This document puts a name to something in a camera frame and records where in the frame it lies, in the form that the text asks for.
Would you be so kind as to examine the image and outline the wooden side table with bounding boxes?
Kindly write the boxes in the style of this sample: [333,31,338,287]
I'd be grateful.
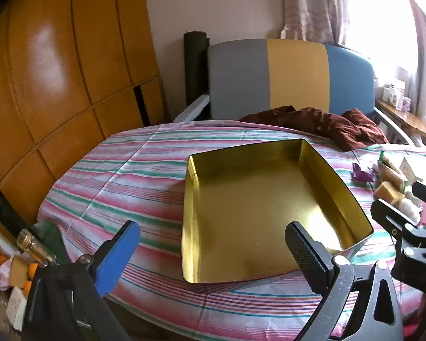
[374,97,426,146]

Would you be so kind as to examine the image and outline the pink crumpled cloth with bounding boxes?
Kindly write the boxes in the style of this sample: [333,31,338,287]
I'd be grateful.
[0,263,14,291]

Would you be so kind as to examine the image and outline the patterned curtain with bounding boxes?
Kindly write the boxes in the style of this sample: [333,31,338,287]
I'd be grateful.
[280,0,350,45]

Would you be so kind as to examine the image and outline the white carton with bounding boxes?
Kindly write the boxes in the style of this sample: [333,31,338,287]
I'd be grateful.
[383,80,406,109]

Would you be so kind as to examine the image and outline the reddish brown cloth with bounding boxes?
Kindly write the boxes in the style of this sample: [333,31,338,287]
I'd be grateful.
[238,106,389,151]

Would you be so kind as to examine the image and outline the wooden wardrobe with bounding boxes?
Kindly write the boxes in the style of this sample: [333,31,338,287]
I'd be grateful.
[0,0,169,235]

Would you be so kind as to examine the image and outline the beige small box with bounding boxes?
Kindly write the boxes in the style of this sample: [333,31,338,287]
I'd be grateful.
[9,256,31,288]

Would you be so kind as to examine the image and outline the purple snack packet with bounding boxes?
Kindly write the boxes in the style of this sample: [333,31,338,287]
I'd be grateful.
[352,163,375,182]

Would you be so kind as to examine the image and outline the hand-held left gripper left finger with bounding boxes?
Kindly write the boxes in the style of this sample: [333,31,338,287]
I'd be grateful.
[23,220,141,341]

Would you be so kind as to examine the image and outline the grey yellow blue chair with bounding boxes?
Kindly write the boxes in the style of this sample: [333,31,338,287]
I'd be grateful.
[172,38,417,146]

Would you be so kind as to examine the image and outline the window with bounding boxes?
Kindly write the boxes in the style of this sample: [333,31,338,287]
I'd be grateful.
[344,0,421,77]

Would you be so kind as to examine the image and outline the glass jar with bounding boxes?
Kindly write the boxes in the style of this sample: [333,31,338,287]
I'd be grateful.
[17,229,57,265]

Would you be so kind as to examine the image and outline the gold metal tin box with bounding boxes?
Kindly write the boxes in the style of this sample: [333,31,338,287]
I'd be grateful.
[180,138,374,285]

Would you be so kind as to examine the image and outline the dark rolled mat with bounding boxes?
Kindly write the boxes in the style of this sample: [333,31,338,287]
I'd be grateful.
[183,31,210,109]

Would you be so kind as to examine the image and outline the white small box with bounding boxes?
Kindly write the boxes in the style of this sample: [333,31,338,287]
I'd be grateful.
[5,286,30,331]

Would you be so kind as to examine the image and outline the striped pink green cloth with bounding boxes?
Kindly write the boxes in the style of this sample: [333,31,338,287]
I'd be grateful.
[37,119,426,340]

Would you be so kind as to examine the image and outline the white fluffy bundle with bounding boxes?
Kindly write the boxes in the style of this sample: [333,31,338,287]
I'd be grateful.
[398,197,423,223]

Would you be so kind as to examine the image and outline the yellow soap bar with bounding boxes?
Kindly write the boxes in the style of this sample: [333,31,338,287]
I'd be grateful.
[373,182,405,204]

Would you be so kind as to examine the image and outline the green edged biscuit packs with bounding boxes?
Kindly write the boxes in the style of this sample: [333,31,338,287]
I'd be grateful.
[378,151,406,190]

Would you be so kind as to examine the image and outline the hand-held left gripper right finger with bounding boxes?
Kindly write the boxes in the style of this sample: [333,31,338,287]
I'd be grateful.
[286,221,403,341]

